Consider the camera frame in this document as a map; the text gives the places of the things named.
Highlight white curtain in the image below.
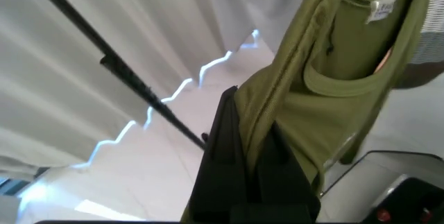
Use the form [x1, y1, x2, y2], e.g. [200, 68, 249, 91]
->
[0, 0, 257, 182]

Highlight black clothes rack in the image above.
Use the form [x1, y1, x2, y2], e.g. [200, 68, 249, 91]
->
[23, 0, 210, 151]

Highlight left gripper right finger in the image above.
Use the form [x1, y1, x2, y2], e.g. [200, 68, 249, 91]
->
[255, 122, 322, 223]

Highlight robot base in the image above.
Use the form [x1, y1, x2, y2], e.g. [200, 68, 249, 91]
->
[318, 150, 444, 223]

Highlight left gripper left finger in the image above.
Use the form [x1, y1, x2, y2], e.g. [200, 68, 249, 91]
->
[189, 85, 250, 223]

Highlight green garment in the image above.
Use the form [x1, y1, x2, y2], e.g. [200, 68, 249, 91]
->
[180, 0, 433, 223]

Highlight pink clothes hanger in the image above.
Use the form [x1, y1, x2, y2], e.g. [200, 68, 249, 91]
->
[373, 0, 414, 74]

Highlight window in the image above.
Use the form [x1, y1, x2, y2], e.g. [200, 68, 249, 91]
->
[0, 166, 50, 197]

